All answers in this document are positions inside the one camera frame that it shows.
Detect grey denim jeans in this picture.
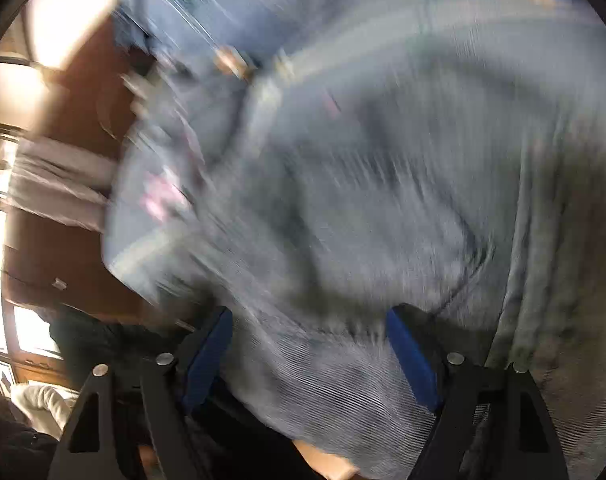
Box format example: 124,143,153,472
192,29,606,479

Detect grey star-pattern pillow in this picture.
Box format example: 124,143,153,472
102,46,258,309

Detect blue plaid folded quilt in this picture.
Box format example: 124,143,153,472
112,0,434,76

